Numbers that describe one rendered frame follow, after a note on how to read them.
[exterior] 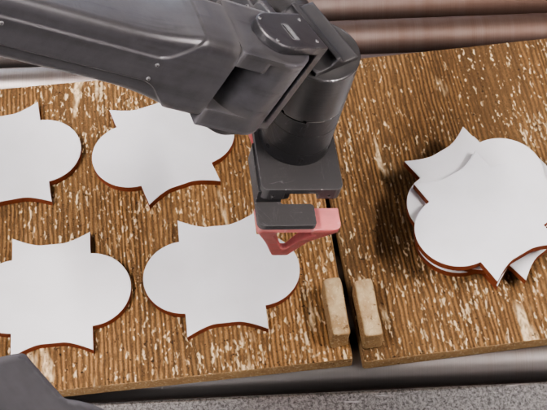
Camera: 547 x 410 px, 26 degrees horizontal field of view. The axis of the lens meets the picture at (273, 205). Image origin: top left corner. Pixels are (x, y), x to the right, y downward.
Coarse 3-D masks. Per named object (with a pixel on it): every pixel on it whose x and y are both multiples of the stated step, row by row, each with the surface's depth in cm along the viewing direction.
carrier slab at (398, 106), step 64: (384, 64) 125; (448, 64) 125; (512, 64) 125; (384, 128) 120; (448, 128) 120; (512, 128) 120; (384, 192) 116; (384, 256) 112; (384, 320) 108; (448, 320) 108; (512, 320) 108
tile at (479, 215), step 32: (480, 160) 113; (448, 192) 111; (480, 192) 111; (512, 192) 111; (544, 192) 111; (416, 224) 109; (448, 224) 109; (480, 224) 109; (512, 224) 109; (544, 224) 109; (448, 256) 107; (480, 256) 107; (512, 256) 107
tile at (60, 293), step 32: (32, 256) 111; (64, 256) 111; (96, 256) 111; (0, 288) 109; (32, 288) 109; (64, 288) 109; (96, 288) 109; (128, 288) 109; (0, 320) 107; (32, 320) 107; (64, 320) 107; (96, 320) 107
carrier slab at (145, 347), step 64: (64, 192) 116; (128, 192) 116; (192, 192) 116; (0, 256) 112; (128, 256) 112; (320, 256) 112; (128, 320) 108; (320, 320) 108; (64, 384) 104; (128, 384) 105
